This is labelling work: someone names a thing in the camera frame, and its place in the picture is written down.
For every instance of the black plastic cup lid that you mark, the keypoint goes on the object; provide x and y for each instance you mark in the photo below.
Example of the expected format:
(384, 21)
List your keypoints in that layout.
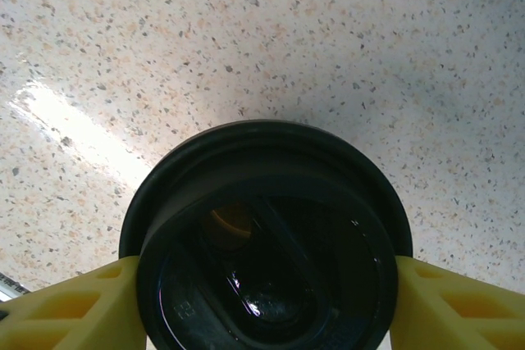
(266, 186)

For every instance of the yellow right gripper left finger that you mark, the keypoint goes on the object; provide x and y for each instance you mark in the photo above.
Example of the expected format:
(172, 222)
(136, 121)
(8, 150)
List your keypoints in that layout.
(74, 309)

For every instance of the aluminium frame rail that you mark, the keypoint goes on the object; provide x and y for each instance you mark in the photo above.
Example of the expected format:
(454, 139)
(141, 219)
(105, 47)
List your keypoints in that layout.
(10, 284)

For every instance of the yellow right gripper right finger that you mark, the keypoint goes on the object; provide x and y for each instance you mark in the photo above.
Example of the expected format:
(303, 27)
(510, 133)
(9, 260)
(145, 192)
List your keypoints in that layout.
(459, 309)

